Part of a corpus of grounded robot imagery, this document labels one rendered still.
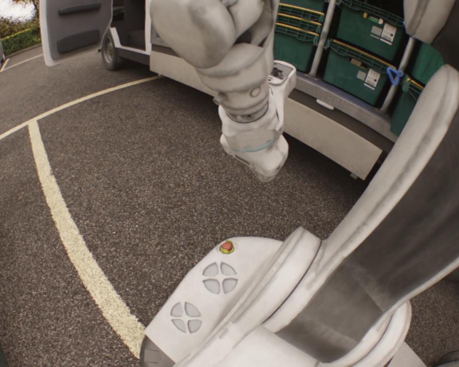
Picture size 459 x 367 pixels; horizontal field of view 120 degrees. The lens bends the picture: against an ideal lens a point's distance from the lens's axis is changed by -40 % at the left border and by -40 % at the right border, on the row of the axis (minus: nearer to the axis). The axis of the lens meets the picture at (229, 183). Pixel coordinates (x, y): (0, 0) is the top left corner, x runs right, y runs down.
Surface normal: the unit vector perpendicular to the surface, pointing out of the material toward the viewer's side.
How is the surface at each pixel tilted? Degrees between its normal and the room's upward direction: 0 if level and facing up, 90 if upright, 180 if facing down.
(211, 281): 0
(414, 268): 89
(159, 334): 38
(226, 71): 51
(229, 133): 59
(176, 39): 128
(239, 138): 106
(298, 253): 3
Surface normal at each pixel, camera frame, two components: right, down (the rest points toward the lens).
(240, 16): 0.77, 0.52
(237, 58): -0.39, -0.07
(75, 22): 0.93, 0.31
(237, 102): -0.09, 0.95
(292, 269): -0.11, -0.48
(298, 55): -0.67, 0.54
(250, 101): 0.26, 0.89
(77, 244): 0.15, -0.71
